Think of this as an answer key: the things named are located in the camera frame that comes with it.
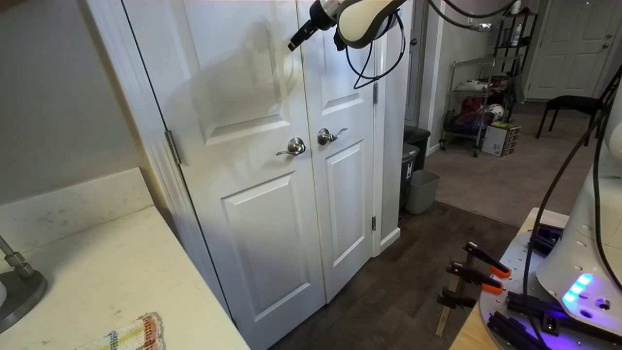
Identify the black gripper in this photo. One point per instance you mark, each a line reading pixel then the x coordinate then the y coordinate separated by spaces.
pixel 323 15

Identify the white closet door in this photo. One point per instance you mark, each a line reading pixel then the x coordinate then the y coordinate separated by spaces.
pixel 234 98
pixel 343 168

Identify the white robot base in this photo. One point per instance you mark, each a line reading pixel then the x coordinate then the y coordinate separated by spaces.
pixel 584 271

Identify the brushed nickel right door lever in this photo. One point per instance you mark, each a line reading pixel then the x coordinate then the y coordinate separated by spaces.
pixel 325 137

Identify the brushed nickel door lever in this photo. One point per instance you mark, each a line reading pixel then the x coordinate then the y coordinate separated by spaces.
pixel 296 147
pixel 325 137

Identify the brushed nickel left door lever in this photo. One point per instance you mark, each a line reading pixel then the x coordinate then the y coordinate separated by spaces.
pixel 296 147

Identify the door hinge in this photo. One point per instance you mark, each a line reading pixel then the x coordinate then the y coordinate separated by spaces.
pixel 174 147

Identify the white background door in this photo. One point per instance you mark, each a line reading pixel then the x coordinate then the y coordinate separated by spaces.
pixel 574 48

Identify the black trash can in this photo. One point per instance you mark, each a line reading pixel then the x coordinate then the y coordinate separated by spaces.
pixel 413 153

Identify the grey trash bin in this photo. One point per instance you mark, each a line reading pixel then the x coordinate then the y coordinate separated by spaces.
pixel 421 191

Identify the white cardboard box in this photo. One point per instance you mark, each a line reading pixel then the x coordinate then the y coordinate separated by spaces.
pixel 500 139

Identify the black chair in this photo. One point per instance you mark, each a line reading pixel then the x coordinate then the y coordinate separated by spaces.
pixel 588 106

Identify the black orange clamp lower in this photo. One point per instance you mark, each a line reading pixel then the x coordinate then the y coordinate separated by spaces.
pixel 471 277

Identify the black orange clamp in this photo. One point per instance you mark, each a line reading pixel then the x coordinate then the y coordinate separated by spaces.
pixel 471 277
pixel 496 267

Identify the wire storage rack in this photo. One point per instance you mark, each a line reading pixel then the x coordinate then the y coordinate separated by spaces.
pixel 487 83

